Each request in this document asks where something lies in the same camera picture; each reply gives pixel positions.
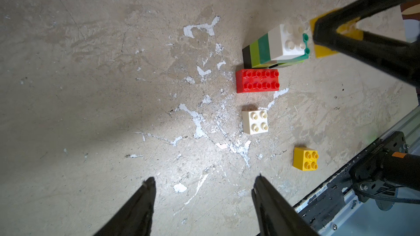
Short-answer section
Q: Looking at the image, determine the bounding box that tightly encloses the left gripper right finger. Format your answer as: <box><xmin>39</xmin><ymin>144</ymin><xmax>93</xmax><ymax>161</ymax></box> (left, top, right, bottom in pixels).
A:
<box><xmin>252</xmin><ymin>175</ymin><xmax>318</xmax><ymax>236</ymax></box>

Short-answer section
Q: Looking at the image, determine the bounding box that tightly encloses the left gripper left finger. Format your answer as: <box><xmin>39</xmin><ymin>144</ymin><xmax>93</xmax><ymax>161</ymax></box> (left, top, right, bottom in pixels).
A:
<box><xmin>95</xmin><ymin>177</ymin><xmax>156</xmax><ymax>236</ymax></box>

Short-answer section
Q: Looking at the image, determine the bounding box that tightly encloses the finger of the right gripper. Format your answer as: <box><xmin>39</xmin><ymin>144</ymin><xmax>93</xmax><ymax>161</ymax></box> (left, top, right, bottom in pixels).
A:
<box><xmin>316</xmin><ymin>0</ymin><xmax>420</xmax><ymax>87</ymax></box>

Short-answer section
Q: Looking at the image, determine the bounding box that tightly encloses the yellow lego brick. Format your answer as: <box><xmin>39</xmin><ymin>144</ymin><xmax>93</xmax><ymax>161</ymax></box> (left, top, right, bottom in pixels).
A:
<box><xmin>293</xmin><ymin>147</ymin><xmax>319</xmax><ymax>171</ymax></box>
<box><xmin>310</xmin><ymin>8</ymin><xmax>364</xmax><ymax>59</ymax></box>

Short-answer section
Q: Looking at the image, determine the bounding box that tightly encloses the white lego brick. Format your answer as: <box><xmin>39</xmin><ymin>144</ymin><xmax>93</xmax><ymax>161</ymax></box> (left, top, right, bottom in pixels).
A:
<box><xmin>242</xmin><ymin>110</ymin><xmax>269</xmax><ymax>135</ymax></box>
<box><xmin>268</xmin><ymin>24</ymin><xmax>306</xmax><ymax>61</ymax></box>

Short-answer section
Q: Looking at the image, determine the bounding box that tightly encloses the dark green 2x4 lego brick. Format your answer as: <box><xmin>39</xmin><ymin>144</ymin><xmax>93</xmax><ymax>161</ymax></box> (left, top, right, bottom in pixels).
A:
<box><xmin>258</xmin><ymin>33</ymin><xmax>310</xmax><ymax>67</ymax></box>

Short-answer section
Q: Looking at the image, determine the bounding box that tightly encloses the lime lego brick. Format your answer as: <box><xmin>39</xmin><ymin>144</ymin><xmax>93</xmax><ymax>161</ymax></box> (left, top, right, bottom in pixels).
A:
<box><xmin>269</xmin><ymin>60</ymin><xmax>305</xmax><ymax>69</ymax></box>
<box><xmin>249</xmin><ymin>40</ymin><xmax>261</xmax><ymax>68</ymax></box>

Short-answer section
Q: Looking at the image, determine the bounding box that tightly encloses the black lego plate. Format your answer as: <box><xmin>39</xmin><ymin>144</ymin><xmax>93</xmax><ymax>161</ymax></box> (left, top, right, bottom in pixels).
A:
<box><xmin>242</xmin><ymin>45</ymin><xmax>252</xmax><ymax>69</ymax></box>

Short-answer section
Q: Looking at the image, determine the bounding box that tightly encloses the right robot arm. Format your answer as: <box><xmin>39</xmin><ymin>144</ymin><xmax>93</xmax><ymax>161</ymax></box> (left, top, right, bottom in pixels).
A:
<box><xmin>310</xmin><ymin>0</ymin><xmax>420</xmax><ymax>210</ymax></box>

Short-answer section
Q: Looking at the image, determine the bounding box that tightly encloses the red 2x4 lego brick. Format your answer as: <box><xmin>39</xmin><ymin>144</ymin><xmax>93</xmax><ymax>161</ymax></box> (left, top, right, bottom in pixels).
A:
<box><xmin>236</xmin><ymin>69</ymin><xmax>280</xmax><ymax>94</ymax></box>

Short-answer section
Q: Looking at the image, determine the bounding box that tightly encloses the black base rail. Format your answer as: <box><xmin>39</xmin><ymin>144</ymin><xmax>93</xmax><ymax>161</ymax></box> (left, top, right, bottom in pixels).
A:
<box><xmin>291</xmin><ymin>104</ymin><xmax>420</xmax><ymax>236</ymax></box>

